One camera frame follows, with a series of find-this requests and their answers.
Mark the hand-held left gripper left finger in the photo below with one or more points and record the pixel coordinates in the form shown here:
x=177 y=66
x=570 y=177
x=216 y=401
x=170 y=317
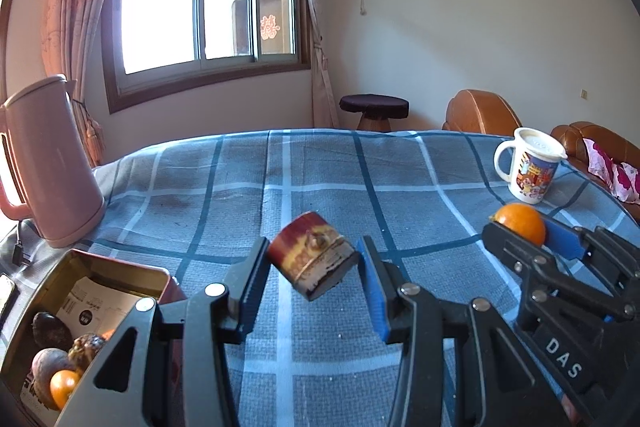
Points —
x=247 y=292

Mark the white cartoon print mug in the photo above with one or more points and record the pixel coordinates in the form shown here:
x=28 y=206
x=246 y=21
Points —
x=530 y=167

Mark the wide pink curtain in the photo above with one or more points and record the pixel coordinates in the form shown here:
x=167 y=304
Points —
x=75 y=7

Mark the small orange mandarin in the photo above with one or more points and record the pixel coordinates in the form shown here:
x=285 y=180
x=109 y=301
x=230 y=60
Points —
x=522 y=219

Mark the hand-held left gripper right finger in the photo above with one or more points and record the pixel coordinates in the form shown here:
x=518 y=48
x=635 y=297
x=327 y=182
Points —
x=377 y=297

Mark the brown framed sliding window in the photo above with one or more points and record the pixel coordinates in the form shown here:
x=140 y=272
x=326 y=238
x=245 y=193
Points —
x=165 y=7

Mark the smooth dark brown fruit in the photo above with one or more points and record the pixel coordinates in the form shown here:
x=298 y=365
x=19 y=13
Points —
x=50 y=332

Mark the gold smartphone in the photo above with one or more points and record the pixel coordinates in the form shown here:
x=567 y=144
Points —
x=5 y=297

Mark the brown leather sofa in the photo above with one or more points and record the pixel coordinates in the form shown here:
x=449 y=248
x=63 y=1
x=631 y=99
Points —
x=575 y=137

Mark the pink floral cloth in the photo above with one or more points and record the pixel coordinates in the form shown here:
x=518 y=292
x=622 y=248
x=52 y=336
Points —
x=612 y=169

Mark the white printed paper leaflet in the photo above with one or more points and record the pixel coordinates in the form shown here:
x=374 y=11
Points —
x=95 y=304

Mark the orange-brown leather armchair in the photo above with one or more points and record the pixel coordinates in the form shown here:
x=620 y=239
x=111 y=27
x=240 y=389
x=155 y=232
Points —
x=480 y=112

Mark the large purple round fruit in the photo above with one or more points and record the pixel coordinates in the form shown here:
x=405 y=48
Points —
x=47 y=369

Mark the pink electric kettle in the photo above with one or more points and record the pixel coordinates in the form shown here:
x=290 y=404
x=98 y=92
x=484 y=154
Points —
x=50 y=167

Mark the dark cushioned wooden stool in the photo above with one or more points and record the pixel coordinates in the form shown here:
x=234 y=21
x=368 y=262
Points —
x=375 y=103

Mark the large orange mandarin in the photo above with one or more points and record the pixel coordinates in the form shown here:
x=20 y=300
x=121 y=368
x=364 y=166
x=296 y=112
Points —
x=64 y=389

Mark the chocolate donut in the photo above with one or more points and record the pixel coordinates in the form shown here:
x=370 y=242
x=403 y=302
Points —
x=87 y=347

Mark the white printed booklet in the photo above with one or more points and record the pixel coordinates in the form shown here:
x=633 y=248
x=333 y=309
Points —
x=35 y=402

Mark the red paper window decoration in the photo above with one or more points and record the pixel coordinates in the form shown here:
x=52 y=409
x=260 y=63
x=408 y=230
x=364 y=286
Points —
x=270 y=27

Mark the pink metal tin box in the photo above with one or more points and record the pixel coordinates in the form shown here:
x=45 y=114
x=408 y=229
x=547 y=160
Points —
x=75 y=267

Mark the narrow pink curtain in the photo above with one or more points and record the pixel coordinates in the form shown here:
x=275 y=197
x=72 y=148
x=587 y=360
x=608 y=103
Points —
x=312 y=7

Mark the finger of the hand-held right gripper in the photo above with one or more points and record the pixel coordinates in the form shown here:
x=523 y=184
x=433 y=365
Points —
x=510 y=252
x=565 y=237

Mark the blue plaid tablecloth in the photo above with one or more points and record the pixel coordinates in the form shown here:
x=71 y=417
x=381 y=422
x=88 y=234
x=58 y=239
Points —
x=320 y=177

